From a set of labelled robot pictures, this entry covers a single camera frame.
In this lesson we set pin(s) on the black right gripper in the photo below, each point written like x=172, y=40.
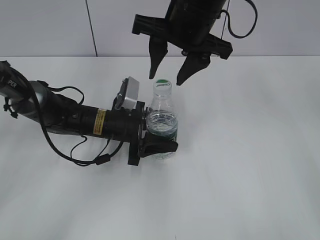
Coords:
x=186, y=25

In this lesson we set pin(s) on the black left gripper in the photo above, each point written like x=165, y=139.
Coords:
x=125, y=125

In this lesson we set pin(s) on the clear Cestbon water bottle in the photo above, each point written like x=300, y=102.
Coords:
x=163, y=120

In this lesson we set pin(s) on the white green bottle cap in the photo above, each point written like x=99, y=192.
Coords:
x=162, y=88

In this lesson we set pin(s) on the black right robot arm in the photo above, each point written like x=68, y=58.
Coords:
x=186, y=25

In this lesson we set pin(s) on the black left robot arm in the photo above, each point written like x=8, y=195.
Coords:
x=54, y=112

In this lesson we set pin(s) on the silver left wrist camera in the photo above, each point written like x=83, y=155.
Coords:
x=128, y=94

